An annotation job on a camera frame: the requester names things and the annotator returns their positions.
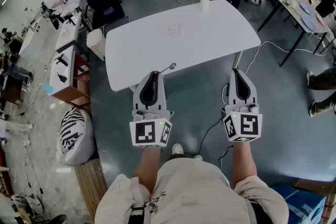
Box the blue plate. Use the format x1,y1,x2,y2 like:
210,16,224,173
301,14,316,33
299,2,313,16

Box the white side table brown frame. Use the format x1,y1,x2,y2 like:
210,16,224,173
49,45,91,110

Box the pink plate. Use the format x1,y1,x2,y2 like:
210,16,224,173
316,14,328,28

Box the grey desk black legs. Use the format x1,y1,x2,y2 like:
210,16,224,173
257,0,332,67

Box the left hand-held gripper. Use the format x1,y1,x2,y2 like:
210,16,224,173
129,70,174,149

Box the black floor cable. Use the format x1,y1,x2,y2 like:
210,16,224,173
196,117,224,156

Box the brown cardboard box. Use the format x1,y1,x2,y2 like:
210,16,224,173
290,177,336,224

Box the white floor cable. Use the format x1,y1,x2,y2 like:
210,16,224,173
244,40,329,74

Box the person's right forearm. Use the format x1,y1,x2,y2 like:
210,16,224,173
232,140,258,188

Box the zebra striped cushion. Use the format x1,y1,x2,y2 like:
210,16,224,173
59,107,86,154

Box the black office chair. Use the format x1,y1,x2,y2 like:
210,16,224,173
81,0,126,30

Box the black faucet-shaped dispenser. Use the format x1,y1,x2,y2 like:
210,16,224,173
53,53,69,67

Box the teal spray bottle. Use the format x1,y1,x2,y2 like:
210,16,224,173
39,82,54,94

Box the person's cream shirt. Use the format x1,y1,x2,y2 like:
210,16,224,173
94,157,289,224

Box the wooden slatted platform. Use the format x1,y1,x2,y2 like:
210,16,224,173
74,157,109,220

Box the white table leg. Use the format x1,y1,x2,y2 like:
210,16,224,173
233,51,243,70

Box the clear wine glass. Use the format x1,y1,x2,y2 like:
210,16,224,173
167,23,182,39

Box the blue box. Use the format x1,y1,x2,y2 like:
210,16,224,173
270,183,327,224

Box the white ribbed vase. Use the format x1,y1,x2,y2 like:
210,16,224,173
199,0,211,13

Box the person's left forearm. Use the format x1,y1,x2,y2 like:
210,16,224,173
133,146,162,193

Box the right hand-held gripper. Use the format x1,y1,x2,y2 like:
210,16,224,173
222,68,263,143

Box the grey shoulder strap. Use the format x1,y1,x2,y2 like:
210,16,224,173
129,177,148,224

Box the cream lidded bin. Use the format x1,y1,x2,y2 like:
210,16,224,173
86,28,107,61

